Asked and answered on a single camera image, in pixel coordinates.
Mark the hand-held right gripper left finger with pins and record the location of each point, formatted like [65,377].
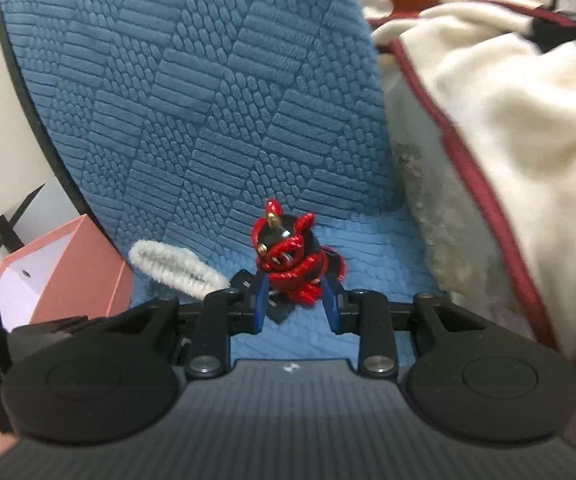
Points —
[262,305]

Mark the white board panel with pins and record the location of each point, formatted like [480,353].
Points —
[3,110]

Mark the white blanket with red trim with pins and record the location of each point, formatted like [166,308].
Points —
[508,135]

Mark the pink cardboard box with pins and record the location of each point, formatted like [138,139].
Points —
[78,280]

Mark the white fuzzy pipe cleaner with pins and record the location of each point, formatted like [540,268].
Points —
[178,269]

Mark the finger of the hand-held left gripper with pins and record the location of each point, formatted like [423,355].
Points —
[48,332]

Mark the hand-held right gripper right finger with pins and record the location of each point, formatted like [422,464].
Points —
[331,310]

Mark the blue textured cushion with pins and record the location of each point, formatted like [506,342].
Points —
[193,110]

